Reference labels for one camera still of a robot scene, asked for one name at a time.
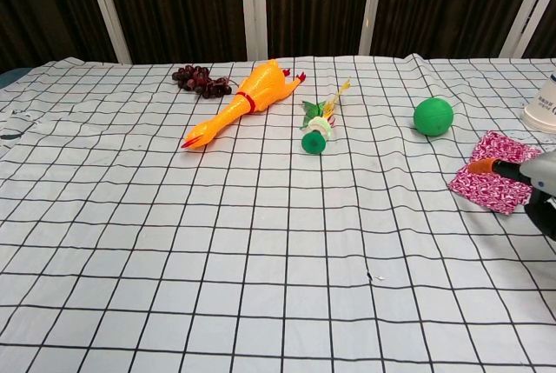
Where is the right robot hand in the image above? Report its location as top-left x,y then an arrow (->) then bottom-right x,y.
467,149 -> 556,242

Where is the dark red grape bunch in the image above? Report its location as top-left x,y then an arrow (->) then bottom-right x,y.
171,64 -> 235,100

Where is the white black grid tablecloth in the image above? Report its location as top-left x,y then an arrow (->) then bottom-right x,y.
0,53 -> 556,373

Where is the green base feather shuttlecock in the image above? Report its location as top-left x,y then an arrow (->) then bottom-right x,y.
301,78 -> 352,155

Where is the white paper cup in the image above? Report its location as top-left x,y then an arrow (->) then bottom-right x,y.
520,71 -> 556,133

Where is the green ball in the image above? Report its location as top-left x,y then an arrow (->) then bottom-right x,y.
413,97 -> 455,137

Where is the white partition frame post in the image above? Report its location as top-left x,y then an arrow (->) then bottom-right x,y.
81,0 -> 133,64
501,0 -> 556,59
358,0 -> 388,57
240,0 -> 269,61

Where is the orange rubber chicken toy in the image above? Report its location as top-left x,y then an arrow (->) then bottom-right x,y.
181,58 -> 307,151

